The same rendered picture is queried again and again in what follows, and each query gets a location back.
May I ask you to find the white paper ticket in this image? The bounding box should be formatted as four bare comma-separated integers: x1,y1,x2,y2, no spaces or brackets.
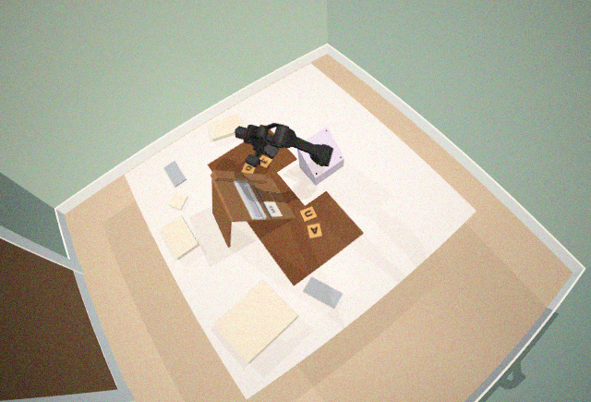
264,202,282,217

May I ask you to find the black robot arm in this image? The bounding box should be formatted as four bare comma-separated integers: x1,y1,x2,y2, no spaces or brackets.
235,123,334,166

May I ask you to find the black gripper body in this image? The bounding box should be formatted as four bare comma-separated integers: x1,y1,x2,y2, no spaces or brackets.
245,133,273,167

